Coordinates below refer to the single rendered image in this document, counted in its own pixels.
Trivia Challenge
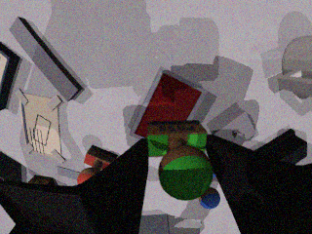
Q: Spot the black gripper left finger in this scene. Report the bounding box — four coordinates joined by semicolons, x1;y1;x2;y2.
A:
0;139;149;234

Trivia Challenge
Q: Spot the red-handled rubber stamp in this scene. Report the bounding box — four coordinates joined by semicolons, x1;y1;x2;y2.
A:
77;144;118;184

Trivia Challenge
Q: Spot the wooden rubber stamp with green knob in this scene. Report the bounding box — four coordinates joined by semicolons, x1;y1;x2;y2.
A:
148;121;214;202

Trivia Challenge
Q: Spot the white mug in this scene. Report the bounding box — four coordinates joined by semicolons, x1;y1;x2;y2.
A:
278;35;312;97

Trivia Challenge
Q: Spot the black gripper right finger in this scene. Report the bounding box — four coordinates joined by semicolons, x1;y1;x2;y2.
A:
206;134;312;234

